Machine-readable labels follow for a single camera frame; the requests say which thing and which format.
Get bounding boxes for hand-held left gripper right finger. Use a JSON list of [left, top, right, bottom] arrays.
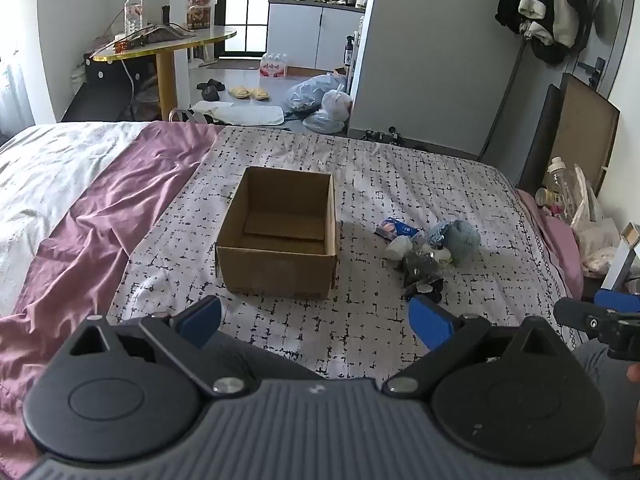
[[382, 294, 566, 401]]

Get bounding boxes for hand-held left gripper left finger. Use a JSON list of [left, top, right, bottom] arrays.
[[67, 295, 323, 398]]

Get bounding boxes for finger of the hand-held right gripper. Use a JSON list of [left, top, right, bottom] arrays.
[[553, 297, 640, 361], [594, 290, 640, 313]]

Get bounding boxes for grey-blue fluffy sock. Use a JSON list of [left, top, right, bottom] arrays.
[[444, 220, 481, 265]]

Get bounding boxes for brown cardboard box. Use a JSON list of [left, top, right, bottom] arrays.
[[215, 166, 338, 301]]

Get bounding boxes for white carton box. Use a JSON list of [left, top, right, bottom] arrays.
[[600, 225, 640, 293]]

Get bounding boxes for black patterned sock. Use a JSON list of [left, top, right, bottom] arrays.
[[400, 250, 446, 287]]

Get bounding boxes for white crumpled plastic bag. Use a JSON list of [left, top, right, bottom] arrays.
[[570, 165, 626, 277]]

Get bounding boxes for small white cloth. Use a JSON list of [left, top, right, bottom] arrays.
[[422, 244, 454, 266]]

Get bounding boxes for person's grey trousers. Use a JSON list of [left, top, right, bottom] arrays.
[[572, 342, 640, 472]]

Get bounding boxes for white sock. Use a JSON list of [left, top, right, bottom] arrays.
[[385, 236, 414, 260]]

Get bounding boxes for light blue knit cloth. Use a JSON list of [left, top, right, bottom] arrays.
[[426, 222, 451, 250]]

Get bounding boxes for blue tissue packet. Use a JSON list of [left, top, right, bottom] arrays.
[[375, 217, 421, 242]]

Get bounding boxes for small pink-white bottles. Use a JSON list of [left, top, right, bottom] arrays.
[[535, 187, 566, 217]]

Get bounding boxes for clear plastic bottle white cap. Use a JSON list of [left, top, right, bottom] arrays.
[[547, 156, 583, 222]]

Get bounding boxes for pink bed sheet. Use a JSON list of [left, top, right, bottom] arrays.
[[0, 121, 226, 466]]

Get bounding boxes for black board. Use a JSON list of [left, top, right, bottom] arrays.
[[517, 84, 563, 196]]

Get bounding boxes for brown cardboard sheet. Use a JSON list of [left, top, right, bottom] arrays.
[[559, 72, 621, 196]]

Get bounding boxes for white floor mat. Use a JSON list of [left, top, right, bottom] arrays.
[[190, 100, 285, 127]]

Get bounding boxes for white duvet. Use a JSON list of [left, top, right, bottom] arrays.
[[0, 121, 151, 291]]

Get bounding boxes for pair of black slippers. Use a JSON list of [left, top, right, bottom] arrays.
[[196, 79, 227, 102]]

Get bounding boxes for clear plastic bag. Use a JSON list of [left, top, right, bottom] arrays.
[[302, 110, 346, 134]]

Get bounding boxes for white plastic shopping bag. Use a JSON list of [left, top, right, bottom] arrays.
[[320, 85, 352, 121]]

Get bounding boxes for black low cabinet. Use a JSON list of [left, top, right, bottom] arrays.
[[60, 57, 162, 123]]

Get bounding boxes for blue-grey plastic bag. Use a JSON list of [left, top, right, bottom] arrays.
[[282, 72, 347, 113]]

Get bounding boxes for pack of water bottles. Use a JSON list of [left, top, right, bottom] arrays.
[[260, 52, 290, 81]]

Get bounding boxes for yellow-edged wooden table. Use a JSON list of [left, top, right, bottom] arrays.
[[92, 26, 237, 121]]

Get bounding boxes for dark flat case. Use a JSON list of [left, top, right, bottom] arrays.
[[112, 22, 197, 54]]

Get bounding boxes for tall white bottle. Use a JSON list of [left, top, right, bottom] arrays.
[[353, 15, 365, 69]]

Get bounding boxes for white hanging garment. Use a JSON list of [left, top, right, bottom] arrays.
[[517, 0, 583, 47]]

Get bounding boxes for white kitchen cabinet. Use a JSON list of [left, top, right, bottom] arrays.
[[266, 0, 366, 72]]

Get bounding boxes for brown snack bag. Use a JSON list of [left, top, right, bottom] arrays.
[[186, 0, 217, 31]]

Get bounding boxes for clear water bottle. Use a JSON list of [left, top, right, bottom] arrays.
[[124, 0, 144, 36]]

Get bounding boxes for black hanging jacket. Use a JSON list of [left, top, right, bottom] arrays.
[[495, 0, 601, 66]]

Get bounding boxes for black-framed glass door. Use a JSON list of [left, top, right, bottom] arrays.
[[222, 0, 274, 56]]

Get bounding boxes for black door handle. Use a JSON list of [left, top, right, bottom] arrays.
[[575, 57, 607, 87]]

